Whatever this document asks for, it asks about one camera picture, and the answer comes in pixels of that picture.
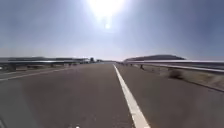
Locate dark distant hill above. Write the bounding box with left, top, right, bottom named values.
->
left=123, top=54, right=186, bottom=62

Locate white painted road line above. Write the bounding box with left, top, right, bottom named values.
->
left=112, top=63, right=152, bottom=128

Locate grey asphalt road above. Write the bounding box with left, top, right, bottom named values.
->
left=0, top=62, right=224, bottom=128

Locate dry bush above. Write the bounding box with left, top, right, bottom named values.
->
left=167, top=68, right=185, bottom=80

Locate metal guardrail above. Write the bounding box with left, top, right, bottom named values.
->
left=117, top=59, right=224, bottom=74
left=0, top=58, right=90, bottom=72

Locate dry dirt verge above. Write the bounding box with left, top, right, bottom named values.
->
left=128, top=63, right=224, bottom=93
left=0, top=63, right=81, bottom=80

